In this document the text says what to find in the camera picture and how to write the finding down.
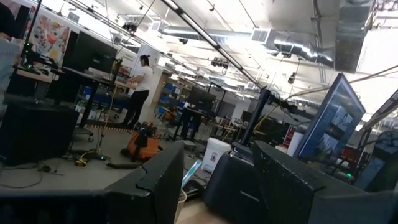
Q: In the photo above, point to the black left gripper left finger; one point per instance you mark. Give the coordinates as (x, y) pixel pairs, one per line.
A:
(155, 193)

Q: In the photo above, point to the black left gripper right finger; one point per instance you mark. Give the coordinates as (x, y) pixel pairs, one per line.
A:
(280, 186)

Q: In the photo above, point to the clear ribbed glass cup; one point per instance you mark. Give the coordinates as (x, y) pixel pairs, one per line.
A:
(183, 200)

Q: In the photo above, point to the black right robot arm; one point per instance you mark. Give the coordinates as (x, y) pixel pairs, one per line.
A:
(379, 165)

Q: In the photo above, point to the orange shop vacuum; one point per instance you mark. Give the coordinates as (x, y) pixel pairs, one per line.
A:
(146, 146)

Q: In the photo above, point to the white plastic bucket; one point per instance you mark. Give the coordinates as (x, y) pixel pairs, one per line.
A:
(214, 155)

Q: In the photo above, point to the black monitor stand pole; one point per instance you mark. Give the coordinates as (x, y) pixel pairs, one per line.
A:
(255, 118)

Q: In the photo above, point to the blue-screen computer monitor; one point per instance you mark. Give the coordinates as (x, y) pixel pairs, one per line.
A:
(332, 124)

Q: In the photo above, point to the person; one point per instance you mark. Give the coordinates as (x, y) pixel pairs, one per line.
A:
(141, 81)

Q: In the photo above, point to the black cabinet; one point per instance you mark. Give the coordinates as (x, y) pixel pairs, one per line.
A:
(37, 133)

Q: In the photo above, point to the wooden background desk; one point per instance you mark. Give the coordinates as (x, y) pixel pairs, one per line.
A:
(77, 77)

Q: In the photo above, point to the large black monitor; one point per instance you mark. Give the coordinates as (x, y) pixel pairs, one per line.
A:
(90, 53)

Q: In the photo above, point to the floral patterned cloth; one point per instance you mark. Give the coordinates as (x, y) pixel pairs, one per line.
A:
(49, 37)

